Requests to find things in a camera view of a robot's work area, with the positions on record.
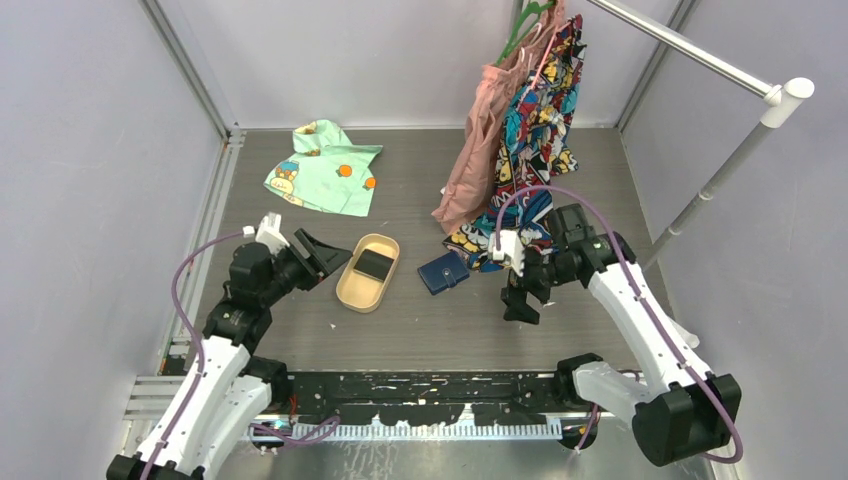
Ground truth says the green cartoon child shirt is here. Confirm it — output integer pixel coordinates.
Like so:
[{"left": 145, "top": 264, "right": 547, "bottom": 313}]
[{"left": 264, "top": 119, "right": 383, "bottom": 218}]

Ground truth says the colourful comic print garment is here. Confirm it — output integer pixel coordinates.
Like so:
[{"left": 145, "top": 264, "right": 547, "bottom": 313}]
[{"left": 443, "top": 15, "right": 586, "bottom": 272}]

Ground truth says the green clothes hanger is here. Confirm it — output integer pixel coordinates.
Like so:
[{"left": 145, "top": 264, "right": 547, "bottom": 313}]
[{"left": 494, "top": 1, "right": 555, "bottom": 65}]

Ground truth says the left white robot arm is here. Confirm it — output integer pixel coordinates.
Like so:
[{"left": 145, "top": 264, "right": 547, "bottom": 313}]
[{"left": 106, "top": 227, "right": 352, "bottom": 479}]

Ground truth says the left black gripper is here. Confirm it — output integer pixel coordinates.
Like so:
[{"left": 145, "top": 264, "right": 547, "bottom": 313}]
[{"left": 259, "top": 229, "right": 351, "bottom": 306}]

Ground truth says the navy blue card holder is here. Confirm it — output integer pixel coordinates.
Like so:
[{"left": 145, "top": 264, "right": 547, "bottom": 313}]
[{"left": 417, "top": 251, "right": 471, "bottom": 295}]

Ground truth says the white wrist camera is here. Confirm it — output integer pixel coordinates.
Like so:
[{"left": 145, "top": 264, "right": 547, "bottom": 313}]
[
  {"left": 488, "top": 230, "right": 525, "bottom": 277},
  {"left": 242, "top": 212, "right": 290, "bottom": 255}
]

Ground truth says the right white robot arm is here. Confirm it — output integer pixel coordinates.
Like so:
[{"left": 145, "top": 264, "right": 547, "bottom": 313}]
[{"left": 490, "top": 204, "right": 742, "bottom": 466}]

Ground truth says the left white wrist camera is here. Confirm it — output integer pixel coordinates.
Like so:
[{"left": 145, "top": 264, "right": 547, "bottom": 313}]
[{"left": 242, "top": 212, "right": 290, "bottom": 255}]

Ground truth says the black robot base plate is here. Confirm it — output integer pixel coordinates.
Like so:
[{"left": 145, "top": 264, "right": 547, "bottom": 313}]
[{"left": 263, "top": 371, "right": 591, "bottom": 427}]

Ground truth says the white clothes rack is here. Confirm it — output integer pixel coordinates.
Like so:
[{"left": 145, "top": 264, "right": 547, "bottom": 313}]
[{"left": 586, "top": 0, "right": 816, "bottom": 350}]

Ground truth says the beige oval tray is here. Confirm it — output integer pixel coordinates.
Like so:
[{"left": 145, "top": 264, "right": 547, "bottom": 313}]
[{"left": 335, "top": 233, "right": 400, "bottom": 314}]

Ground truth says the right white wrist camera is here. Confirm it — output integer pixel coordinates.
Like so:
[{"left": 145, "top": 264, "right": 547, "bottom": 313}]
[{"left": 488, "top": 230, "right": 525, "bottom": 277}]

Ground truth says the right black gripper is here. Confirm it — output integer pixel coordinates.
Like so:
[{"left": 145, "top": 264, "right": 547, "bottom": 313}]
[{"left": 501, "top": 244, "right": 577, "bottom": 324}]

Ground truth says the pink hanging garment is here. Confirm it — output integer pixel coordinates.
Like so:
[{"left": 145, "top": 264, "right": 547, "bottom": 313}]
[{"left": 431, "top": 1, "right": 566, "bottom": 235}]

